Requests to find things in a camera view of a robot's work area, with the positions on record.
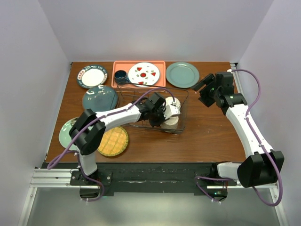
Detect white watermelon pattern plate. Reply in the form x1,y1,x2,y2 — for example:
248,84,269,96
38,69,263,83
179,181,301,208
127,62,160,87

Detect dark blue mug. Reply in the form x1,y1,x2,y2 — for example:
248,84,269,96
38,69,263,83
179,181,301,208
114,70,130,85

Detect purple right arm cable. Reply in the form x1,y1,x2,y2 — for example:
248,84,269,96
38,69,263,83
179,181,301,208
194,69,283,207

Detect aluminium frame rail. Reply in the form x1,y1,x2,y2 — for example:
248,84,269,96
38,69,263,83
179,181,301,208
17,62,289,226

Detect dark teal speckled plate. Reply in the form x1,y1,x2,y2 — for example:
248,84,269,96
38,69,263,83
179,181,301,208
82,85,118,112

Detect mint green flower plate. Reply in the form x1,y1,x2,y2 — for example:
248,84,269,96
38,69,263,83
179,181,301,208
58,117,78,148

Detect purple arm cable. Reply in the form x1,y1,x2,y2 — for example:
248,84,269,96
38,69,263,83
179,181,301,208
194,69,283,207
47,87,176,205

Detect yellow woven round coaster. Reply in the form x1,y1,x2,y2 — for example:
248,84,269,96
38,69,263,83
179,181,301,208
97,127,129,157

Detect grey green round plate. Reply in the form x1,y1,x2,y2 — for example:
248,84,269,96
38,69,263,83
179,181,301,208
166,62,200,89

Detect white bowl blue striped outside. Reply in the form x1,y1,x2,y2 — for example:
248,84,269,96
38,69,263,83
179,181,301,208
165,97,181,109

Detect cream white mug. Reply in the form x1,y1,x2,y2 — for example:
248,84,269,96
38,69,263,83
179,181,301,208
161,116,179,129

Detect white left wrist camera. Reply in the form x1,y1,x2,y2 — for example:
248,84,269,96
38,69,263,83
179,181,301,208
164,104,181,120

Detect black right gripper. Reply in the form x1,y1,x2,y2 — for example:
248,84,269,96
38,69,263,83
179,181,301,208
190,73,221,107

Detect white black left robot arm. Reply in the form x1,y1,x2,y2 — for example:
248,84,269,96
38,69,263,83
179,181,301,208
69,92,169,185

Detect salmon pink plastic tray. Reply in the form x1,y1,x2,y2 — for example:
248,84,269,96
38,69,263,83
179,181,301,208
111,60,166,89

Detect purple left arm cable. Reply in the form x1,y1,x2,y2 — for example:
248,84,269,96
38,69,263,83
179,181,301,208
47,87,176,205

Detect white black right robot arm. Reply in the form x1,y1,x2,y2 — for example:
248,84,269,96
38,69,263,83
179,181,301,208
191,69,285,188

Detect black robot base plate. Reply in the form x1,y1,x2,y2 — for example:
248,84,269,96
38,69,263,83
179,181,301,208
70,163,236,198

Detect white plate dark patterned rim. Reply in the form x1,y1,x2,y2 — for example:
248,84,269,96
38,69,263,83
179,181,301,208
77,65,108,89

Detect black wire dish rack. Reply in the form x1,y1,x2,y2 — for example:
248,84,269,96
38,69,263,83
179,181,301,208
116,85,189,134

